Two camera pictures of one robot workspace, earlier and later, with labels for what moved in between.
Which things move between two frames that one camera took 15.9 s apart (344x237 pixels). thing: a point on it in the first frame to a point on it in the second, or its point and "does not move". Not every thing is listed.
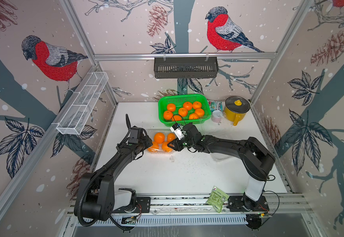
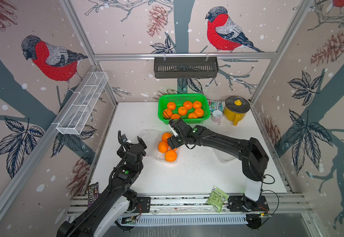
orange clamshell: x=193 y=116 does not move
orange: x=159 y=138 to x=165 y=136
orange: x=196 y=104 does not move
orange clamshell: x=177 y=118 does not move
